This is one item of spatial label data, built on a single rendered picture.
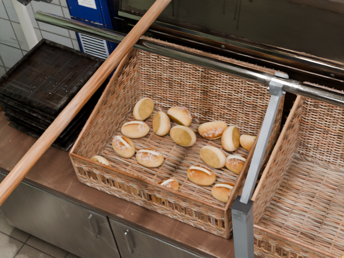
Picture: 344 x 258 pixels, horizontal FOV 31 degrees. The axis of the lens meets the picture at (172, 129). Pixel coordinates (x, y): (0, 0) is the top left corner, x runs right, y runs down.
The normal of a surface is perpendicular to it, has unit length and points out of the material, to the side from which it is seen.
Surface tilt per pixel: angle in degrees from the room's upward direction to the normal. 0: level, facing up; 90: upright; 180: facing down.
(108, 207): 0
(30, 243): 0
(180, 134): 51
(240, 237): 90
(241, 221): 90
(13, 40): 90
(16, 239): 0
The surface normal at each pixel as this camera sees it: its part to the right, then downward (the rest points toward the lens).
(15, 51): -0.48, 0.69
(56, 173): -0.11, -0.66
